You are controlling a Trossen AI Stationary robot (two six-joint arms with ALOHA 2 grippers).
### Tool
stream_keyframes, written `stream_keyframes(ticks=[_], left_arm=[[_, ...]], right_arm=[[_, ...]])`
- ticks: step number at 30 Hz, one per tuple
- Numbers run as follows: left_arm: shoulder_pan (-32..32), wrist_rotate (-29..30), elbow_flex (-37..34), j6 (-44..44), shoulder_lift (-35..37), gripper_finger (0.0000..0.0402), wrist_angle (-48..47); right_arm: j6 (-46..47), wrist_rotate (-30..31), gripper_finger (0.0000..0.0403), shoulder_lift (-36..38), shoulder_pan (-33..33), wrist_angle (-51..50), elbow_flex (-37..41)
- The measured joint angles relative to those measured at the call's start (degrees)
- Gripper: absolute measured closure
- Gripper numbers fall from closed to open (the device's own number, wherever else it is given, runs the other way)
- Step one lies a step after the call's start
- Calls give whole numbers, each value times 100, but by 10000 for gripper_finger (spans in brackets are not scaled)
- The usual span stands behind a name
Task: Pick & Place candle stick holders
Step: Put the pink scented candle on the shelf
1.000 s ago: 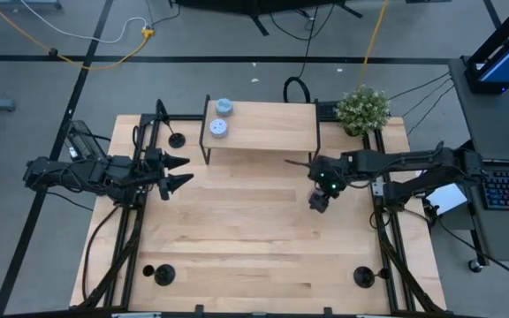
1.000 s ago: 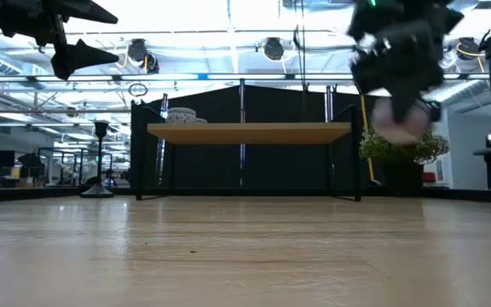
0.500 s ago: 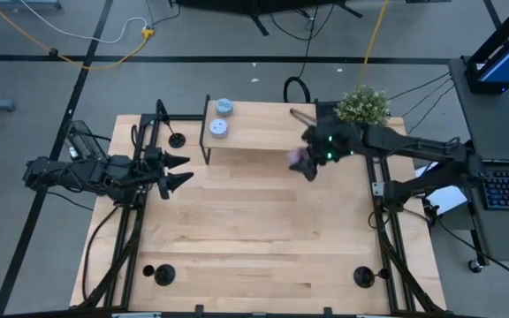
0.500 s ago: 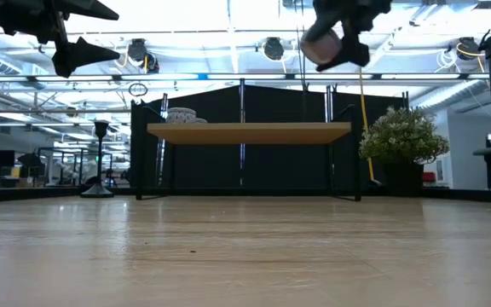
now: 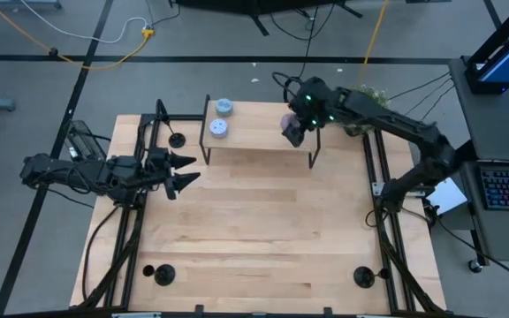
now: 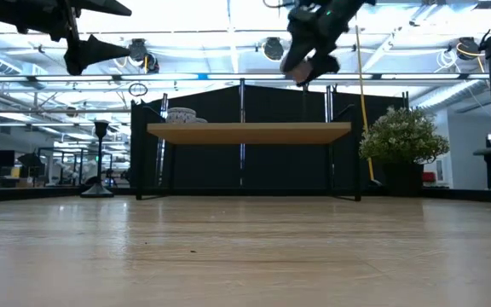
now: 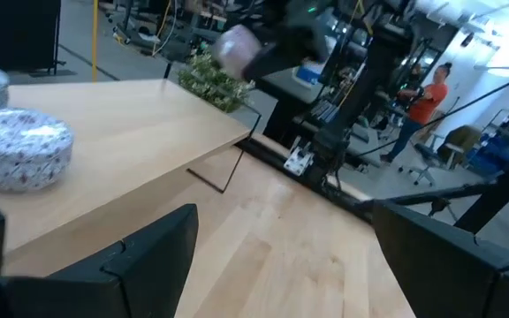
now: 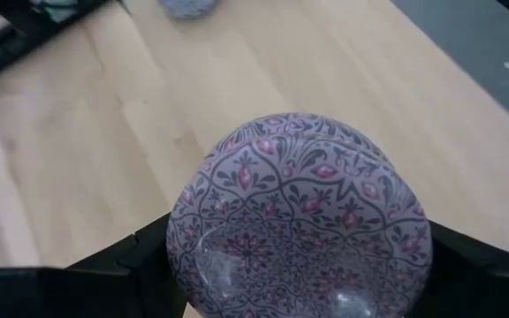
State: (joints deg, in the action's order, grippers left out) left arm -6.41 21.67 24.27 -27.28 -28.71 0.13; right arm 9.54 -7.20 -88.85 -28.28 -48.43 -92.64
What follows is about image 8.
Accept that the purple patterned candle holder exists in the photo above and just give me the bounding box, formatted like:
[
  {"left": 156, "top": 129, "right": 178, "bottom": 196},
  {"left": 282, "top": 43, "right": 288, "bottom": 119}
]
[{"left": 164, "top": 111, "right": 435, "bottom": 318}]

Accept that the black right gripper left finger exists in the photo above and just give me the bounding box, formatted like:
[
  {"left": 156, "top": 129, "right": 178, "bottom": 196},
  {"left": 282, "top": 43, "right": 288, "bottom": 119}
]
[{"left": 0, "top": 211, "right": 189, "bottom": 318}]

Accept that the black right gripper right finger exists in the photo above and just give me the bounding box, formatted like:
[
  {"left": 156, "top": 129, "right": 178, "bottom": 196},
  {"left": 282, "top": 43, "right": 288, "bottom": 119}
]
[{"left": 406, "top": 219, "right": 509, "bottom": 318}]

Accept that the white blue patterned candle holder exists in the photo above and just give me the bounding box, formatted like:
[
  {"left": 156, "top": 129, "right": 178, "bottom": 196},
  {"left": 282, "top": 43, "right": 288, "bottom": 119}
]
[{"left": 156, "top": 0, "right": 219, "bottom": 19}]

